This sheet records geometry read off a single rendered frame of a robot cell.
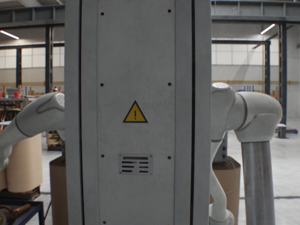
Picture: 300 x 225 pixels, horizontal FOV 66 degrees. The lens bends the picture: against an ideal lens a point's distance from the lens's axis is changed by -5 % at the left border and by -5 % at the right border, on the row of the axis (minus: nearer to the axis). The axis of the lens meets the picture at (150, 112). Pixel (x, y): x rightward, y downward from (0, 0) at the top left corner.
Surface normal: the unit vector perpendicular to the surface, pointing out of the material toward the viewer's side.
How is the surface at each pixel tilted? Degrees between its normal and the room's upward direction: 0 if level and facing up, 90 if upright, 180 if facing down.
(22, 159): 90
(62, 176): 90
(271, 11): 90
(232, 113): 105
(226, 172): 90
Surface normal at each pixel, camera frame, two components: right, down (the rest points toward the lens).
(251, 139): -0.48, 0.40
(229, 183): 0.18, 0.04
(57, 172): -0.30, 0.04
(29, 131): 0.01, 0.73
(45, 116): 0.16, 0.37
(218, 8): -0.06, 0.04
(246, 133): -0.66, 0.31
